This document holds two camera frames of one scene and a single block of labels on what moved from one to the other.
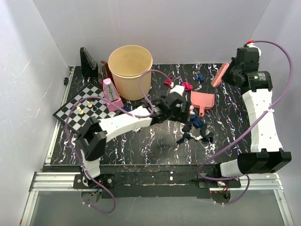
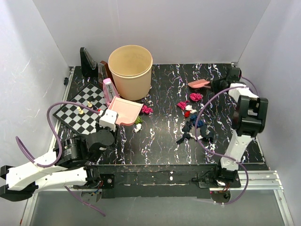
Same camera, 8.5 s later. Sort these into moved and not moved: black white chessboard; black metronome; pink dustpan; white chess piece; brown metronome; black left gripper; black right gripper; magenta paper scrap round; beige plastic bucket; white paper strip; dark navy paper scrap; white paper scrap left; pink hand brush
Moved: black left gripper; pink hand brush; magenta paper scrap round; black right gripper; pink dustpan
Not moved: white paper strip; black metronome; beige plastic bucket; brown metronome; black white chessboard; white chess piece; white paper scrap left; dark navy paper scrap
